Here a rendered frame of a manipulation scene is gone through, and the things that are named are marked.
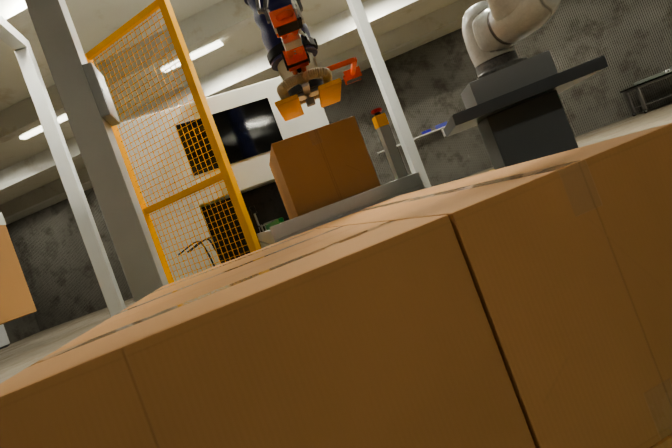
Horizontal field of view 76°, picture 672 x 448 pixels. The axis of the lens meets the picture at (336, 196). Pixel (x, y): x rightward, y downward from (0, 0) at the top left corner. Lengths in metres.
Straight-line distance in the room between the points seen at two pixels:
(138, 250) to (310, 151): 1.12
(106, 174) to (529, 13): 2.10
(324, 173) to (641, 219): 1.39
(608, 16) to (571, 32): 0.97
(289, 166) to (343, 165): 0.24
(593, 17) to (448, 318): 13.75
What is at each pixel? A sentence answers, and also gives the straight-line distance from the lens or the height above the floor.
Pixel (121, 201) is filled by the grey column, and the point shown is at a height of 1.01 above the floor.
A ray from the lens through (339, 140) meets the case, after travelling 1.95.
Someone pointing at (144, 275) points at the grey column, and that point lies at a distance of 2.53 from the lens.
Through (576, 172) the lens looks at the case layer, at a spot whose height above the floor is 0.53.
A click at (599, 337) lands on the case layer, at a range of 0.72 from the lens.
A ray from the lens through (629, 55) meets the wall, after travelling 14.26.
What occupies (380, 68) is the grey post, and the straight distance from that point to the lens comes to 5.21.
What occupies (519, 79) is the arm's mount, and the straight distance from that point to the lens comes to 1.71.
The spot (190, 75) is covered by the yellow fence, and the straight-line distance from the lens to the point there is 2.73.
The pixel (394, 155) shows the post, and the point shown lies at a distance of 2.53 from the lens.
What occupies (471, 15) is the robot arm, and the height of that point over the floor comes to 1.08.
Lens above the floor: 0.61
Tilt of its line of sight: 1 degrees up
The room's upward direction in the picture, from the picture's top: 21 degrees counter-clockwise
